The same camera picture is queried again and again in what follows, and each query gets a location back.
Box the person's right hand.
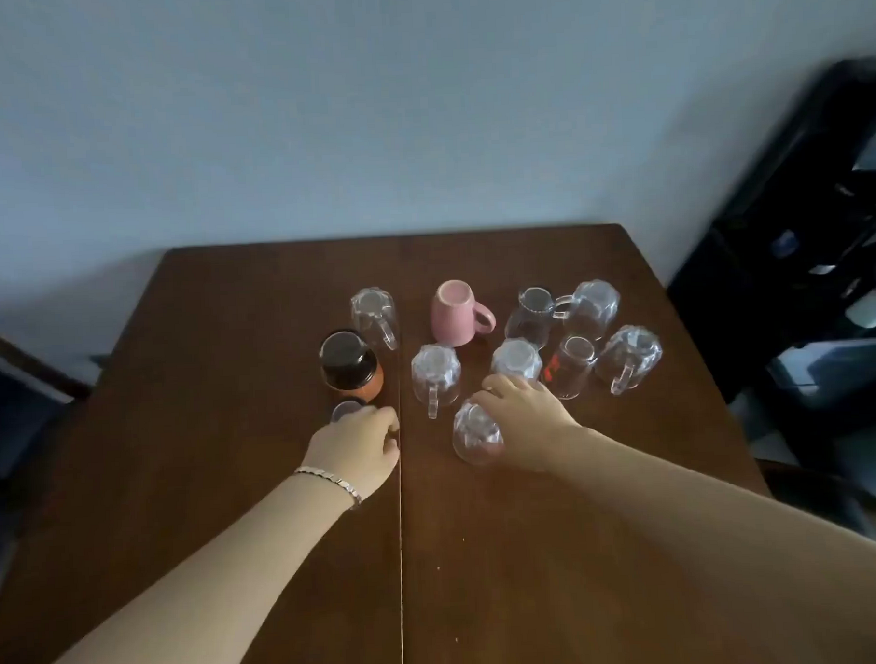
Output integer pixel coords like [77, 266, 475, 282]
[468, 368, 587, 480]

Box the person's left hand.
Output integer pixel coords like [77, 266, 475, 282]
[301, 404, 404, 503]

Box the glass tumbler with red print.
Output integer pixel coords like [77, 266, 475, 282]
[542, 334, 600, 402]

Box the dark cup orange sleeve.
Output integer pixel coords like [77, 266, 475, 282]
[316, 328, 387, 407]

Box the clear ribbed glass tumbler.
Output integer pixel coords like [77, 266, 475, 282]
[502, 286, 567, 349]

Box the pink ceramic mug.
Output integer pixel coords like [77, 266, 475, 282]
[428, 278, 498, 348]

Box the person's right forearm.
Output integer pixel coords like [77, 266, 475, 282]
[543, 414, 876, 664]

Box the person's left forearm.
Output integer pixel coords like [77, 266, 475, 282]
[0, 467, 363, 664]

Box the brown wooden table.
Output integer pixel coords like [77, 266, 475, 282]
[0, 218, 780, 664]

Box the dark chair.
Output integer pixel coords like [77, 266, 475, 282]
[759, 453, 876, 558]

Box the black water dispenser cabinet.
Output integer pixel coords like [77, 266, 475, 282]
[654, 55, 876, 471]

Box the wooden chair blue cushion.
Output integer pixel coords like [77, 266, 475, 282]
[0, 267, 103, 617]

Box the white cylindrical container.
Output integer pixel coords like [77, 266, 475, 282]
[844, 279, 876, 330]

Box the silver link bracelet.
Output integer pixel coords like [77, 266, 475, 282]
[292, 463, 363, 513]

